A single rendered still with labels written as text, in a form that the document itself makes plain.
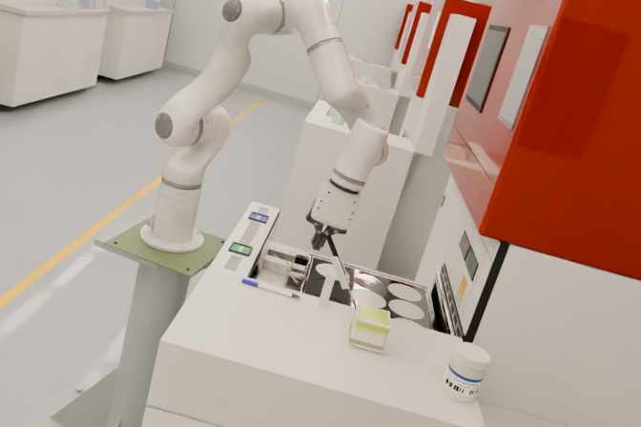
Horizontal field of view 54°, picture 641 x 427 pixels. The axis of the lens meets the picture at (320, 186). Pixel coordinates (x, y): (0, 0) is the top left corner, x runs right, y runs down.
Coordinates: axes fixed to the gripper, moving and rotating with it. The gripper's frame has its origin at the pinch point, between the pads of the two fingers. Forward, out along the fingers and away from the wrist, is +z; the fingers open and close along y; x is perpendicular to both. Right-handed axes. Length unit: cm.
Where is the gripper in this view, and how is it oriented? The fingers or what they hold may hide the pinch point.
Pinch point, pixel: (318, 240)
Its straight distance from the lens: 154.2
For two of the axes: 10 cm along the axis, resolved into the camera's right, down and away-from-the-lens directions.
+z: -4.1, 8.8, 2.5
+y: -9.1, -3.5, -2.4
